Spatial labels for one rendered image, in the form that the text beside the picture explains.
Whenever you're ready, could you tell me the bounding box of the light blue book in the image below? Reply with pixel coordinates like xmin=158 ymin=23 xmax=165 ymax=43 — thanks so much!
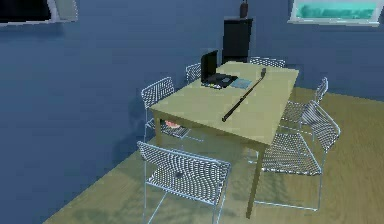
xmin=230 ymin=77 xmax=253 ymax=90

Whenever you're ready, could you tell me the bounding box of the dark vase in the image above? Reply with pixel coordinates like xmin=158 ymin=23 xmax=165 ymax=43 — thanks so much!
xmin=239 ymin=0 xmax=250 ymax=19

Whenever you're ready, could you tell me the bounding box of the black open laptop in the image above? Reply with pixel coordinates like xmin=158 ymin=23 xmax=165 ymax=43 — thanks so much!
xmin=200 ymin=49 xmax=239 ymax=90

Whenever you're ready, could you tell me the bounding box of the white framed window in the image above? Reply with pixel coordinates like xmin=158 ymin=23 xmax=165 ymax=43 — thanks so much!
xmin=287 ymin=0 xmax=384 ymax=27

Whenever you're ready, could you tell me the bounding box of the olive green wooden table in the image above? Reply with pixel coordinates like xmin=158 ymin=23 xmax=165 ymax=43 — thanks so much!
xmin=148 ymin=60 xmax=300 ymax=220

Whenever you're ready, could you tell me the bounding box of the black tall cabinet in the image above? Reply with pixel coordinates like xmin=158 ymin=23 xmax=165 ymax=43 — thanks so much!
xmin=221 ymin=17 xmax=254 ymax=65

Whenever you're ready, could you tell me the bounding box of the white wire mesh chair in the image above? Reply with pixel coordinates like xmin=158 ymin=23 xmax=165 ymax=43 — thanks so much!
xmin=248 ymin=56 xmax=287 ymax=69
xmin=136 ymin=140 xmax=232 ymax=224
xmin=140 ymin=76 xmax=204 ymax=145
xmin=246 ymin=100 xmax=342 ymax=212
xmin=185 ymin=62 xmax=203 ymax=85
xmin=279 ymin=76 xmax=330 ymax=144

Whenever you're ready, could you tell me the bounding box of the dark framed window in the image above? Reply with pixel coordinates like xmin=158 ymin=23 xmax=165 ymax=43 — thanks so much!
xmin=0 ymin=0 xmax=80 ymax=28

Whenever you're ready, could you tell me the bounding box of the black baseball bat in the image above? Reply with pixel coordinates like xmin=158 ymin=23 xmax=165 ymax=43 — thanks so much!
xmin=221 ymin=67 xmax=268 ymax=123

